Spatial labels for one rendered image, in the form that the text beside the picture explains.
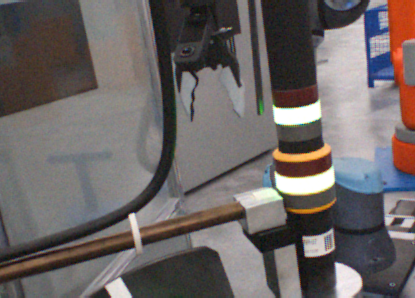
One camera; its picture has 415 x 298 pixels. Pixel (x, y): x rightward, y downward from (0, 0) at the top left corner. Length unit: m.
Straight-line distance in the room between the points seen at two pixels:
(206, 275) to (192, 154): 4.12
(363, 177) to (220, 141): 3.72
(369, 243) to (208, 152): 3.60
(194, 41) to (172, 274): 0.44
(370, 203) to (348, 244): 0.11
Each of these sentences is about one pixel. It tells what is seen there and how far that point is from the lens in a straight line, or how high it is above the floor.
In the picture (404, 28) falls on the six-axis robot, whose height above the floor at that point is 1.09.
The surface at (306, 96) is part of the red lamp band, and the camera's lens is 0.41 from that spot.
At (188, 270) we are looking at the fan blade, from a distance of 0.60.
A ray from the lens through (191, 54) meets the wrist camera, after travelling 0.90.
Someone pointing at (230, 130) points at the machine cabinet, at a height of 0.39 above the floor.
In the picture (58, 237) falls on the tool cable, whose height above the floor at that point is 1.56.
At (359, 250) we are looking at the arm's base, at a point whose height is 1.09.
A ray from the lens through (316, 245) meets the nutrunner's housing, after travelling 0.45.
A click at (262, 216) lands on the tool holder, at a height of 1.54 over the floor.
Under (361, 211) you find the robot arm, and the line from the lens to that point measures 1.29.
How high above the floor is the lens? 1.71
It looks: 17 degrees down
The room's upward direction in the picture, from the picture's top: 10 degrees counter-clockwise
